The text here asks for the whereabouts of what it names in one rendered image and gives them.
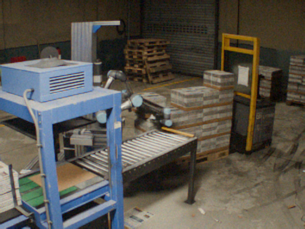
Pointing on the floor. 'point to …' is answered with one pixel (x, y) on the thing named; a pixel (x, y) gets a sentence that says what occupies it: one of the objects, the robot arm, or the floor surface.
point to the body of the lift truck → (261, 114)
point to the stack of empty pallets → (143, 46)
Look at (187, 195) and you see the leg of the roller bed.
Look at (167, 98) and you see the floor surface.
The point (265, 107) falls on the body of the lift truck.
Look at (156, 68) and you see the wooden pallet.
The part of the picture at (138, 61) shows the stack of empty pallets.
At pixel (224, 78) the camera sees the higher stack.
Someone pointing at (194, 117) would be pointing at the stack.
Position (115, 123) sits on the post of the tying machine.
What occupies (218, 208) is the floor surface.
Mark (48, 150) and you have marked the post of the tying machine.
